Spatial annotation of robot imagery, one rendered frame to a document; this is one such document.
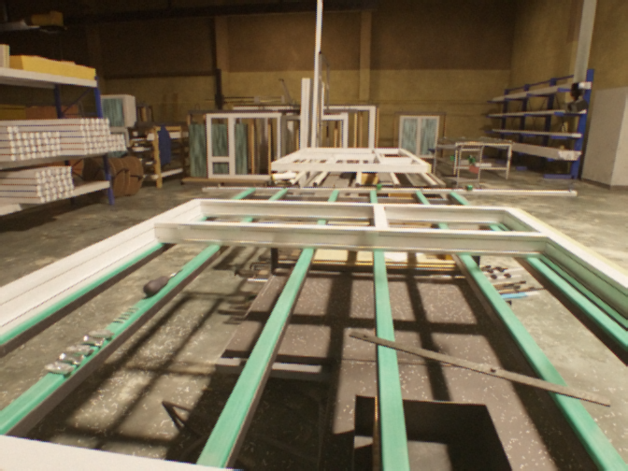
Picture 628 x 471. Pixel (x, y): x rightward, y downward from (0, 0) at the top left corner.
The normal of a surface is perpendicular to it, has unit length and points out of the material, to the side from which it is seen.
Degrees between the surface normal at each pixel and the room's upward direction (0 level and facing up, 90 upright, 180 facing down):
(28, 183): 90
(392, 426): 0
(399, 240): 90
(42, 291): 90
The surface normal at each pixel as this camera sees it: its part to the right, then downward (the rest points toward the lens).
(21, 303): 0.99, 0.04
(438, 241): -0.13, 0.28
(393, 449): 0.00, -0.96
